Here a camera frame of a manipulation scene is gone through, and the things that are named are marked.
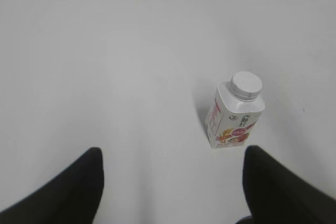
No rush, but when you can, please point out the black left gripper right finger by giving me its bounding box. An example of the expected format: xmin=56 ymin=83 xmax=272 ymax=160
xmin=243 ymin=145 xmax=335 ymax=223

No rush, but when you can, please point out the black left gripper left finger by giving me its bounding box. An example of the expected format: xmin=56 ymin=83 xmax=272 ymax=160
xmin=1 ymin=147 xmax=104 ymax=223

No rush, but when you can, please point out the white yili changqing yogurt bottle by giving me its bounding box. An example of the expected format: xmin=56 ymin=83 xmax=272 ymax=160
xmin=205 ymin=82 xmax=265 ymax=148

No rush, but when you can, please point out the white plastic bottle cap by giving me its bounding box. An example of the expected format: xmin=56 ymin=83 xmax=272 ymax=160
xmin=229 ymin=71 xmax=262 ymax=101

